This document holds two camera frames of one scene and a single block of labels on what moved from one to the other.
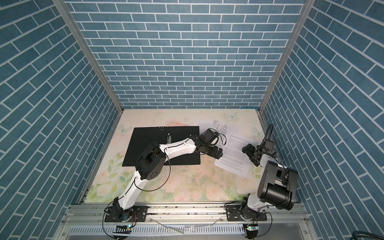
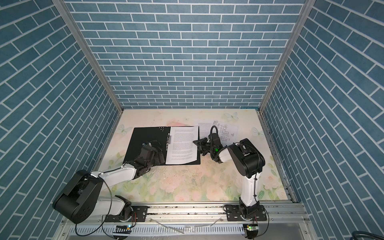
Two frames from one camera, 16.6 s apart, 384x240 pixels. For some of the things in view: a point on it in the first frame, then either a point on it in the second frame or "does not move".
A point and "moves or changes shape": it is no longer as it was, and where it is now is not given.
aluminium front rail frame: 283,222 does not move
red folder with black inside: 141,137 does not move
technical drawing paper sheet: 224,131 does not move
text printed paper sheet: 233,159 moves or changes shape
